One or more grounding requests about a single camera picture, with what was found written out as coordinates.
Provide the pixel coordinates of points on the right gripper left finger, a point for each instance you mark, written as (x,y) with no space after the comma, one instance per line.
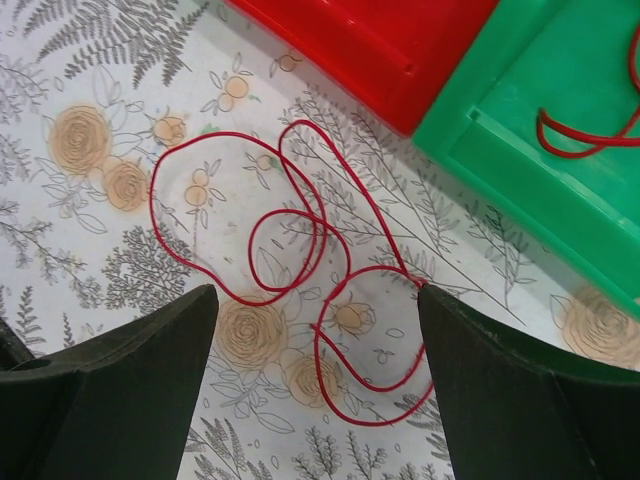
(117,406)

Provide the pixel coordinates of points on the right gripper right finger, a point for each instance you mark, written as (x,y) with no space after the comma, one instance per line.
(515,407)

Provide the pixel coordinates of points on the floral table mat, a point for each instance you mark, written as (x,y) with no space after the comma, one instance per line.
(149,145)

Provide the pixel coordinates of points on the right green bin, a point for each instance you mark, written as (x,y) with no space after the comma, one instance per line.
(541,118)

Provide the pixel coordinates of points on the red bin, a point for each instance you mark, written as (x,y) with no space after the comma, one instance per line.
(392,56)

